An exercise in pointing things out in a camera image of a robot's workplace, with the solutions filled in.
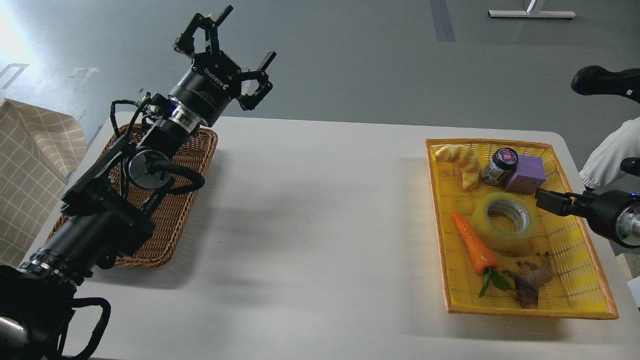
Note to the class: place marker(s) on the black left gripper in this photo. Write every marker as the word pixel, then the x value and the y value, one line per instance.
pixel 210 85

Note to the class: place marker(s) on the brown ginger root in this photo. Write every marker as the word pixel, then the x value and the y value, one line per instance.
pixel 528 284

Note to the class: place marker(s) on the black shoe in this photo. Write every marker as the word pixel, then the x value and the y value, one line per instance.
pixel 596 80

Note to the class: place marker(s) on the brown wicker basket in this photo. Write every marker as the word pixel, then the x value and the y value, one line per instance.
pixel 171 215

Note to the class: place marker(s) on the orange toy carrot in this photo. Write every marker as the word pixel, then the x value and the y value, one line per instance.
pixel 482 257

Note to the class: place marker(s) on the white metal stand base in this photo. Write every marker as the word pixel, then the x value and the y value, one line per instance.
pixel 532 10

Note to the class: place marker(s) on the yellow tape roll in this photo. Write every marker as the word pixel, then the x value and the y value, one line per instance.
pixel 504 221

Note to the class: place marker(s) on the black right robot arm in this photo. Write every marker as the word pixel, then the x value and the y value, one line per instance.
pixel 631 219

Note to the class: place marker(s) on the purple foam block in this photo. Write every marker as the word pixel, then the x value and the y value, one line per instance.
pixel 529 175

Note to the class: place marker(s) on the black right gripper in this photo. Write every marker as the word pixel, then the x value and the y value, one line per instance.
pixel 603 212

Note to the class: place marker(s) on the toy croissant bread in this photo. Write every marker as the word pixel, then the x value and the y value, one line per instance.
pixel 462 157

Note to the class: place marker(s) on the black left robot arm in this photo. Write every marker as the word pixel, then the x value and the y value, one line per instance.
pixel 110 208

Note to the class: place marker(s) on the small dark glass jar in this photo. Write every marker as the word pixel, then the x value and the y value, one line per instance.
pixel 503 162

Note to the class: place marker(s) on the beige checkered cloth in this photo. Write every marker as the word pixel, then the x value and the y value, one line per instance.
pixel 39 148

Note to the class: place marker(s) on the yellow plastic basket tray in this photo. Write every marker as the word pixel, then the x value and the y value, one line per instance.
pixel 578 289

